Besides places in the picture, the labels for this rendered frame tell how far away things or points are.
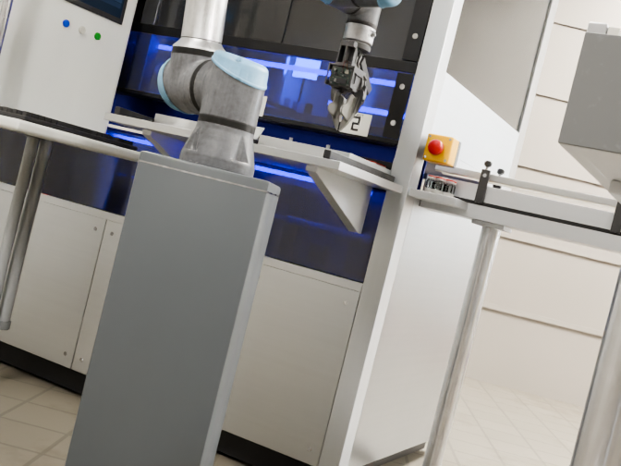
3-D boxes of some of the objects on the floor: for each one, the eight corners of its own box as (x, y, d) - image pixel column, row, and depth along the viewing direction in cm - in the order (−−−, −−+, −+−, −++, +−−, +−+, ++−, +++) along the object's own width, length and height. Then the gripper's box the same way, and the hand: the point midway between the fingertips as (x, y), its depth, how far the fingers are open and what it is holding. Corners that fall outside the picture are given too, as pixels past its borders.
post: (320, 496, 239) (505, -251, 234) (338, 503, 236) (527, -252, 232) (309, 499, 233) (499, -265, 228) (328, 508, 230) (521, -266, 226)
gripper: (332, 36, 208) (310, 122, 209) (365, 41, 204) (343, 128, 205) (346, 46, 216) (325, 128, 216) (379, 51, 212) (358, 135, 212)
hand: (340, 126), depth 213 cm, fingers closed
